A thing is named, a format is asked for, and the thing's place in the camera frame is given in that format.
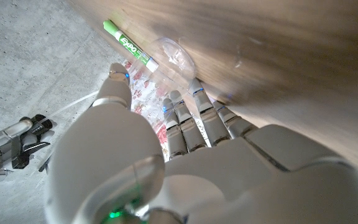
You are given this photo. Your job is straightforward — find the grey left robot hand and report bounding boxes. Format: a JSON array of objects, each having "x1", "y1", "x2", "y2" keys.
[{"x1": 44, "y1": 62, "x2": 358, "y2": 224}]

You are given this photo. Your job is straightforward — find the clear plastic bottle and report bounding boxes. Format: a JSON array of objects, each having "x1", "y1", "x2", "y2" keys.
[{"x1": 128, "y1": 37, "x2": 198, "y2": 131}]

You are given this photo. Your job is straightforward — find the green whiteboard marker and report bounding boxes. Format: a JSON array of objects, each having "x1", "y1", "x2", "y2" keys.
[{"x1": 103, "y1": 19, "x2": 160, "y2": 73}]

